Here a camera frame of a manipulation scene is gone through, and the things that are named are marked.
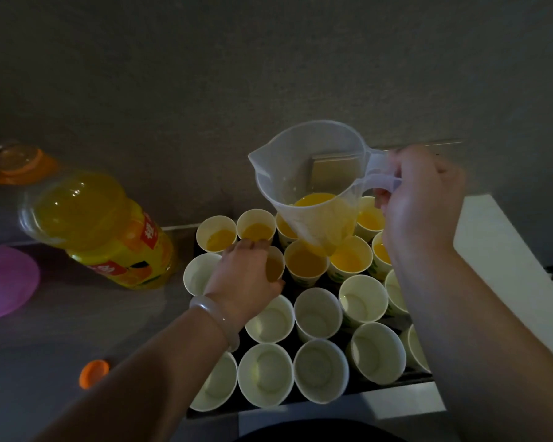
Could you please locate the cluster of white paper cups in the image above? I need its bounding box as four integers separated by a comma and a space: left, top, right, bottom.
183, 196, 432, 413

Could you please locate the orange bottle cap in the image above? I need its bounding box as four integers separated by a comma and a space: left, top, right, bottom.
79, 360, 110, 390

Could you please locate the person's left forearm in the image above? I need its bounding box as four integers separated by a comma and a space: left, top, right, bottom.
32, 307, 232, 442

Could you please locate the white flat board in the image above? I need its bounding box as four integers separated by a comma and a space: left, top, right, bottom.
237, 194, 553, 438

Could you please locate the person's right hand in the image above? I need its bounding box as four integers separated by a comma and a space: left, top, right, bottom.
373, 144, 466, 263

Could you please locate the person's left hand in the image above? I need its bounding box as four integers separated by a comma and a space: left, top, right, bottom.
205, 238, 285, 331

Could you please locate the black tray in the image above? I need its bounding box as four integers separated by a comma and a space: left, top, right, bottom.
186, 232, 436, 419

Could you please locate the black round object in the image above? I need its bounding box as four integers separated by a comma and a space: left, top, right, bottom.
235, 419, 407, 442

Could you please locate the white juice cup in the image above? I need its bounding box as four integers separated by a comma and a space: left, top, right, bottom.
265, 246, 286, 283

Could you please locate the person's right forearm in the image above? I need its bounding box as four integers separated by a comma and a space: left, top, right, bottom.
389, 239, 553, 442

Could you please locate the orange juice bottle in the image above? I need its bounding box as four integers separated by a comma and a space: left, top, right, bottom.
18, 170, 176, 291

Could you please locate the clear plastic measuring pitcher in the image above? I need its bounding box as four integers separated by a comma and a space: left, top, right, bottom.
248, 120, 402, 257

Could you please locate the orange plastic funnel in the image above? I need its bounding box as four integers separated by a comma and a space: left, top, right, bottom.
0, 142, 60, 188

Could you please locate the pale jade bangle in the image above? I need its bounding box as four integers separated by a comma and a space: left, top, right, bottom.
189, 295, 241, 353

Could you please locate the pink plastic plate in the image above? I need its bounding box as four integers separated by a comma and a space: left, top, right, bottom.
0, 245, 41, 323

